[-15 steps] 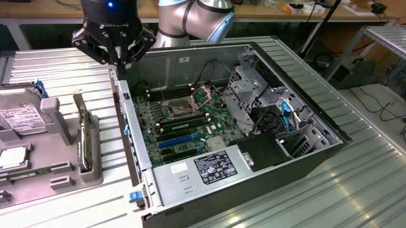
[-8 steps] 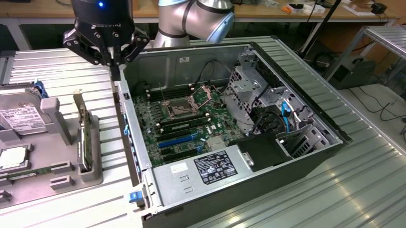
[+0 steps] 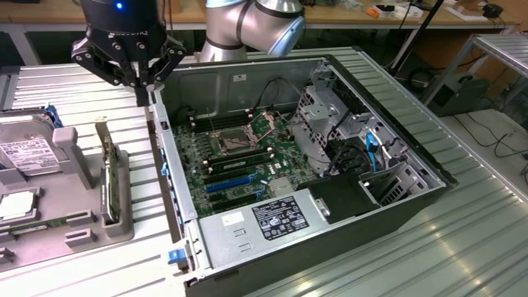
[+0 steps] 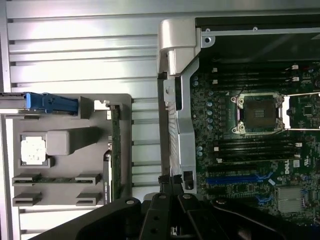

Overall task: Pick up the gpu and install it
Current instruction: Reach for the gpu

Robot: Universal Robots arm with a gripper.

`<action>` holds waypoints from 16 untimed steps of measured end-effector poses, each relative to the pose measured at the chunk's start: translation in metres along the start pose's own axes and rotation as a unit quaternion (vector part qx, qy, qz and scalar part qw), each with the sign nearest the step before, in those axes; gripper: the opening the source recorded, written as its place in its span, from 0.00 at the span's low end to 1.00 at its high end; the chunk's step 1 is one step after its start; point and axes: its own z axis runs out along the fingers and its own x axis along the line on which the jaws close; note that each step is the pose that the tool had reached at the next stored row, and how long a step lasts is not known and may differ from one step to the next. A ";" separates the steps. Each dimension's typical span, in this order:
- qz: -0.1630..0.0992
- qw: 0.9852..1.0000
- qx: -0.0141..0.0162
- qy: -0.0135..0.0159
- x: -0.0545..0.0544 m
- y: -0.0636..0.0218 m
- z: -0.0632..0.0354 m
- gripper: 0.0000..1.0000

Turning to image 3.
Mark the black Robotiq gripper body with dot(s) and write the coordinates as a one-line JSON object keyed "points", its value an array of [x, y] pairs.
{"points": [[123, 28]]}

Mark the green Nvidia graphics card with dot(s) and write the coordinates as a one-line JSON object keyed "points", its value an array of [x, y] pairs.
{"points": [[110, 173]]}

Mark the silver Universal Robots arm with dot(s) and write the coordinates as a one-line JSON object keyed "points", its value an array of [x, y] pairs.
{"points": [[231, 28]]}

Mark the black RAM slot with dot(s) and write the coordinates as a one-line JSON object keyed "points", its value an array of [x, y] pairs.
{"points": [[223, 121], [239, 153], [223, 116]]}

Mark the thin metal locking lever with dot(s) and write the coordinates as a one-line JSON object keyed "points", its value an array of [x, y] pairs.
{"points": [[211, 122]]}

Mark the CPU socket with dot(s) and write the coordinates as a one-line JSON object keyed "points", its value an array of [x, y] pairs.
{"points": [[231, 142]]}

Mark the metal socket cover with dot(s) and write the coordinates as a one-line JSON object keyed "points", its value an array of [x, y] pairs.
{"points": [[265, 123]]}

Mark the silver hard disk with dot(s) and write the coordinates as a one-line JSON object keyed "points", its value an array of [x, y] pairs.
{"points": [[29, 151]]}

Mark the green RAM stick in slot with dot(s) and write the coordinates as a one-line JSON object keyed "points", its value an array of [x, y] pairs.
{"points": [[238, 164]]}

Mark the green Dell motherboard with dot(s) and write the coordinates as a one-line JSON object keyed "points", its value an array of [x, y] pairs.
{"points": [[285, 145]]}

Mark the perforated metal disk bay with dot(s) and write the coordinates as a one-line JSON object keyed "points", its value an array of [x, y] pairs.
{"points": [[318, 111]]}

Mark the black expansion slot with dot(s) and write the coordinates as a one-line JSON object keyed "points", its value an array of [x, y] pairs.
{"points": [[235, 203], [225, 177], [227, 195]]}

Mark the wooden workbench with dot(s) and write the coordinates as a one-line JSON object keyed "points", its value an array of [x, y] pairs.
{"points": [[351, 20]]}

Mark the small silver heat sink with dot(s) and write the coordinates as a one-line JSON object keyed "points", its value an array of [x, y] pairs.
{"points": [[281, 187]]}

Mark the orange small box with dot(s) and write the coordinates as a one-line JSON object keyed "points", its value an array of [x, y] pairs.
{"points": [[373, 11]]}

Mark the grey plastic parts rack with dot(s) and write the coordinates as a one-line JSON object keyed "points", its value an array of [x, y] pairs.
{"points": [[54, 213]]}

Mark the silver CPU chip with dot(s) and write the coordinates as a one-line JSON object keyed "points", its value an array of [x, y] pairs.
{"points": [[14, 205]]}

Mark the white flat box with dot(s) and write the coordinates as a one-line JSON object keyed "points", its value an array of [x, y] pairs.
{"points": [[402, 10]]}

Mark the grey power supply unit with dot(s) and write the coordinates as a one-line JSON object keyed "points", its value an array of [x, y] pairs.
{"points": [[231, 241]]}

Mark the black plastic air shroud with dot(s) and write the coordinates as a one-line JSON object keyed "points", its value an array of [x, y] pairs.
{"points": [[342, 198]]}

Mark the black stand pole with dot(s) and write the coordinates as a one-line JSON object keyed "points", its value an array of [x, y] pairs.
{"points": [[421, 28]]}

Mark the blue case latch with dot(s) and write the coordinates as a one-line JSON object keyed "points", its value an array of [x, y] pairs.
{"points": [[175, 256]]}

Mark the dark grey floor box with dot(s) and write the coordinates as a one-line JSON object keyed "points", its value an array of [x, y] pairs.
{"points": [[466, 92]]}

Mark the black open PC case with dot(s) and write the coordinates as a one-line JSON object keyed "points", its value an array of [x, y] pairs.
{"points": [[371, 241]]}

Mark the black power adapter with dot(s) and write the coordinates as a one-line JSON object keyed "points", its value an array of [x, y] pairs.
{"points": [[491, 10]]}

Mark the white sticker on case wall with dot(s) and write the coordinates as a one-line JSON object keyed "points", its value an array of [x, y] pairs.
{"points": [[241, 77]]}

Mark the grey aluminium profile frame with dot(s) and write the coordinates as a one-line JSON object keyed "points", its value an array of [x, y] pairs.
{"points": [[10, 89]]}

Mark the aluminium frame table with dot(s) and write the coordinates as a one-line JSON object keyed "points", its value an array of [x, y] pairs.
{"points": [[507, 46]]}

